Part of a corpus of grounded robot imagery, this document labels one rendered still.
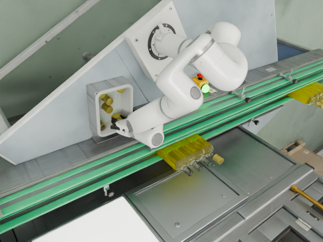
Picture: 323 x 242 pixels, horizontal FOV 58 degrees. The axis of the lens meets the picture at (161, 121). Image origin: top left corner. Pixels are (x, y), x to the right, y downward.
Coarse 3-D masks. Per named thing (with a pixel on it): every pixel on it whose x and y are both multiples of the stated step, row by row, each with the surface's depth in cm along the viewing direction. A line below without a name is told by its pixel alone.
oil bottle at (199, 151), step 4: (180, 140) 143; (184, 140) 143; (188, 140) 143; (192, 140) 143; (184, 144) 141; (188, 144) 141; (192, 144) 141; (196, 144) 141; (188, 148) 139; (192, 148) 138; (196, 148) 138; (200, 148) 138; (196, 152) 136; (200, 152) 136; (204, 152) 137; (196, 156) 136; (200, 156) 136; (196, 160) 138; (200, 160) 138
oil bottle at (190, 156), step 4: (172, 144) 140; (176, 144) 140; (180, 144) 140; (176, 148) 138; (180, 148) 138; (184, 148) 138; (180, 152) 136; (184, 152) 136; (188, 152) 136; (192, 152) 136; (184, 156) 134; (188, 156) 134; (192, 156) 134; (188, 160) 133; (192, 160) 133; (188, 164) 134
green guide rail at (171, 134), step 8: (320, 72) 219; (304, 80) 204; (312, 80) 206; (280, 88) 191; (288, 88) 191; (256, 96) 179; (264, 96) 180; (272, 96) 180; (240, 104) 170; (248, 104) 170; (256, 104) 172; (216, 112) 160; (224, 112) 161; (232, 112) 161; (200, 120) 153; (208, 120) 153; (216, 120) 153; (176, 128) 145; (184, 128) 146; (192, 128) 146; (200, 128) 148; (168, 136) 139; (176, 136) 139
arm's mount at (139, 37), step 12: (168, 0) 121; (156, 12) 119; (168, 12) 121; (144, 24) 117; (156, 24) 120; (168, 24) 123; (180, 24) 128; (132, 36) 115; (144, 36) 118; (132, 48) 121; (144, 48) 121; (144, 60) 123; (156, 60) 128; (168, 60) 132; (144, 72) 134; (156, 72) 130
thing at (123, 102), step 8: (112, 88) 117; (120, 88) 119; (128, 88) 124; (96, 96) 114; (112, 96) 128; (120, 96) 131; (128, 96) 126; (96, 104) 116; (112, 104) 130; (120, 104) 133; (128, 104) 129; (96, 112) 119; (104, 112) 130; (112, 112) 133; (120, 112) 135; (128, 112) 131; (104, 120) 132; (104, 136) 127
